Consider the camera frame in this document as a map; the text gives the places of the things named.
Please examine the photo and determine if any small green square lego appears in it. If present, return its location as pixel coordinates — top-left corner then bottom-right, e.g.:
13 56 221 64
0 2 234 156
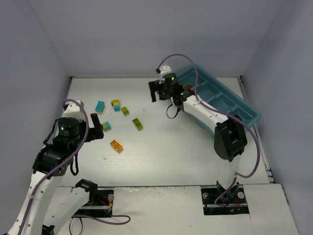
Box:
121 107 130 116

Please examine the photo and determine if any green rectangular lego brick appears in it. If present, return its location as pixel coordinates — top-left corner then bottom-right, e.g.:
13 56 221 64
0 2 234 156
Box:
132 118 143 131

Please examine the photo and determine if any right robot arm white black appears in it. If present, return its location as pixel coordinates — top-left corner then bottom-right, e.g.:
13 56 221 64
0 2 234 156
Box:
149 73 247 196

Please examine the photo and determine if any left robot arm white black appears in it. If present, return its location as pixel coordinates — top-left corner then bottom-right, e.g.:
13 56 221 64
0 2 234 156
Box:
8 113 104 235

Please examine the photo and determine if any green and blue lego cube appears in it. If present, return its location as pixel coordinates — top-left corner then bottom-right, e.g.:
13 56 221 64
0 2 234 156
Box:
102 121 112 132

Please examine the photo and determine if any blue lego on orange plate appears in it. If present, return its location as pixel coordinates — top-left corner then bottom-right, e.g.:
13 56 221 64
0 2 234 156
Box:
95 101 105 114

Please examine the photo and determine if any orange yellow lego brick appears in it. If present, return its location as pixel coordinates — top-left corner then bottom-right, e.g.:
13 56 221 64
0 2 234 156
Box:
110 140 123 153

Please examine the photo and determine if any green yellow blue lego stack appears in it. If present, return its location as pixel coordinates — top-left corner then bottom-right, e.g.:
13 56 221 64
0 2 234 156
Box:
111 99 120 112

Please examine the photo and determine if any teal divided plastic tray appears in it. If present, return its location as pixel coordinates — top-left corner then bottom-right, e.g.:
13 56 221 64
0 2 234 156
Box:
176 66 262 127

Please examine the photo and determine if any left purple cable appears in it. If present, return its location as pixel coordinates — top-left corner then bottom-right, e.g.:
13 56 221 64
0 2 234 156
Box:
18 99 132 235

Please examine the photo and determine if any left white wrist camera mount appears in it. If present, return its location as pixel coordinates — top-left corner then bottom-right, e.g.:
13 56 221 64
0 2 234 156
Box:
63 101 85 121

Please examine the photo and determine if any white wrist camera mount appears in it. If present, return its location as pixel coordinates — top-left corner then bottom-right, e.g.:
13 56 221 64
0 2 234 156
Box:
63 101 85 121
156 65 172 80

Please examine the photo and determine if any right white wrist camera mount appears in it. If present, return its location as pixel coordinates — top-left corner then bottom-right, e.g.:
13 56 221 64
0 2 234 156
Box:
156 65 172 80

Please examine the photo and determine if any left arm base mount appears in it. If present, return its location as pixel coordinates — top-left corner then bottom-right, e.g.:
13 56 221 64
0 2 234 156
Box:
74 188 114 218

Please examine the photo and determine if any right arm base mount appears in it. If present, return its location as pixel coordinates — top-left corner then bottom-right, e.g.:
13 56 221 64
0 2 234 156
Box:
201 183 249 216

